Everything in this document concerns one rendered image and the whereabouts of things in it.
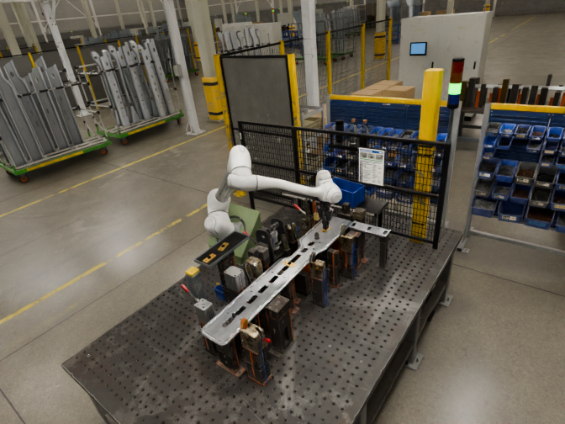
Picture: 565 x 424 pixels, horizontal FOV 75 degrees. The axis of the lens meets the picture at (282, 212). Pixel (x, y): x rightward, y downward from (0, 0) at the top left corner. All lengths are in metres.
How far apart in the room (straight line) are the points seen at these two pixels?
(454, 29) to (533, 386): 6.77
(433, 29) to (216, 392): 7.83
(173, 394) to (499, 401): 2.12
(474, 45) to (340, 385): 7.36
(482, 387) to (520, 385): 0.26
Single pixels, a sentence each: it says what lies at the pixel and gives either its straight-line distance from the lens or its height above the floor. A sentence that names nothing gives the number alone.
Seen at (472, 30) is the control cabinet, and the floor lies 1.72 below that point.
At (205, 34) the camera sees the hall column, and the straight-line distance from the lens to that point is 9.84.
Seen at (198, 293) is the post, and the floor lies 1.01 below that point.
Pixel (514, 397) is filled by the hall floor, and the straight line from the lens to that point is 3.20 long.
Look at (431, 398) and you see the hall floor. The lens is 3.03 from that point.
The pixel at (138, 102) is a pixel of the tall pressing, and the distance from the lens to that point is 10.12.
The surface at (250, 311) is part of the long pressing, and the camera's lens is 2.12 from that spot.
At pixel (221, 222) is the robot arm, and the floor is 1.09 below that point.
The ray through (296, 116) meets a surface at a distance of 4.46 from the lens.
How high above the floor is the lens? 2.44
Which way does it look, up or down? 29 degrees down
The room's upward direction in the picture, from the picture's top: 6 degrees counter-clockwise
